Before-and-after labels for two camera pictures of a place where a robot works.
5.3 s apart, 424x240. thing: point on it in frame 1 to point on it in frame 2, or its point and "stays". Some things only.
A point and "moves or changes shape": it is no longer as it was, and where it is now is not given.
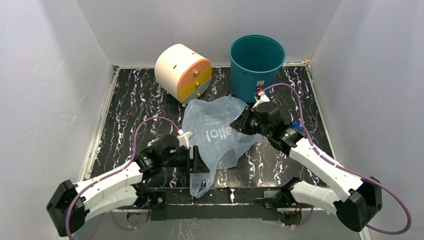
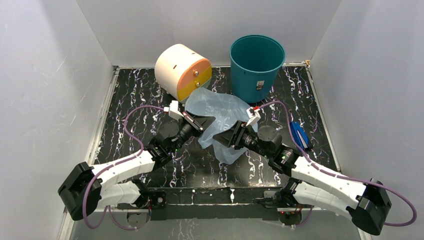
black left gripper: (195, 165) to (200, 122)
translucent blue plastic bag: (209, 120) moves or changes shape
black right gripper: (240, 123) to (227, 138)
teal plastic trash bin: (255, 61) stays
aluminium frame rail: (128, 210) stays
